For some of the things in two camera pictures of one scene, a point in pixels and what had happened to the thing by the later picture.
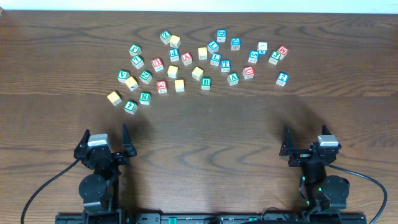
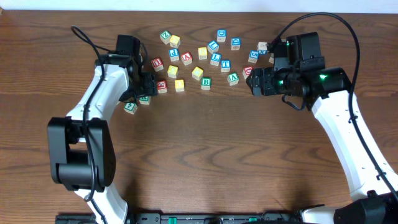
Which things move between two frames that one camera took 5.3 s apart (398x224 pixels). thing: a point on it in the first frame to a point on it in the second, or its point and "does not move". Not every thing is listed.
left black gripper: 116,156 to 148,86
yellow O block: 180,85 does not move
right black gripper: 288,149 to 260,73
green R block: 144,98 does not move
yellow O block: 173,71 does not move
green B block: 206,83 does not move
